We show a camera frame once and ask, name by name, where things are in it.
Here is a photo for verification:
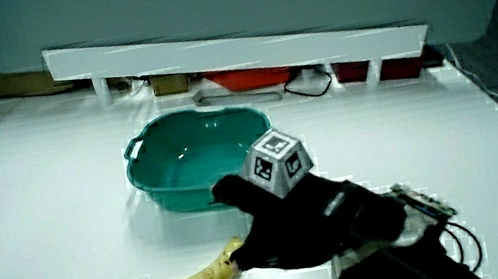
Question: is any black cable loop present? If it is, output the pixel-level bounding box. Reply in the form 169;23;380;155
280;62;337;104

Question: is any red plastic tray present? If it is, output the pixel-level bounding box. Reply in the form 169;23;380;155
203;57;297;99

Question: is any white shelf riser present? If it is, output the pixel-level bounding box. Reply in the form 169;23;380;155
40;0;437;140

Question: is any person's left hand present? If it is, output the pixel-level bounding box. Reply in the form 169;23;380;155
201;108;414;279

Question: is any green plastic basin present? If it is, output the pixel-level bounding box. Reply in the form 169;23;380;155
117;95;285;224

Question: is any grey partition panel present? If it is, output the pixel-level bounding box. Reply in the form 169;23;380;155
0;0;498;122

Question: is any white desk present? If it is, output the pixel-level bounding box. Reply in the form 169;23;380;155
0;0;498;279

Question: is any cardboard box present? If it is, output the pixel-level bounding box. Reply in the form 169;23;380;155
148;70;192;99

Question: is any dark red box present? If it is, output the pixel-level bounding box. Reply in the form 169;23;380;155
377;52;426;85
331;57;373;88

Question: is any grey flat metal tool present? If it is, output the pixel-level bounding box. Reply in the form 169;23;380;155
191;76;285;116

